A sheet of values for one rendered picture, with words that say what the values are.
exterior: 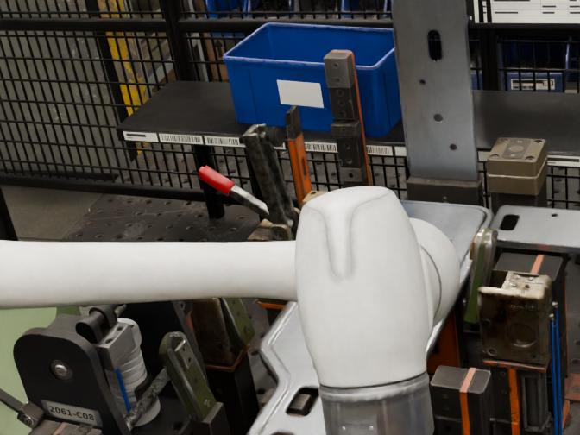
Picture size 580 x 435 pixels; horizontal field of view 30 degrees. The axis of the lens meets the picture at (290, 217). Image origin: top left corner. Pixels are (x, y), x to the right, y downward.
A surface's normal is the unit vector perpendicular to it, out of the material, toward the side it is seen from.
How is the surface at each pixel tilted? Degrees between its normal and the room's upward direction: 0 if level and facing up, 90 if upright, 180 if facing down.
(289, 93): 90
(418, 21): 90
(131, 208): 0
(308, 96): 90
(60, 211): 0
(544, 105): 0
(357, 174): 90
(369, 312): 64
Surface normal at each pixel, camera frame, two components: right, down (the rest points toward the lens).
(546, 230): -0.15, -0.85
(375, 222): 0.33, -0.25
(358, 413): -0.40, 0.10
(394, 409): 0.25, 0.01
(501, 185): -0.40, 0.49
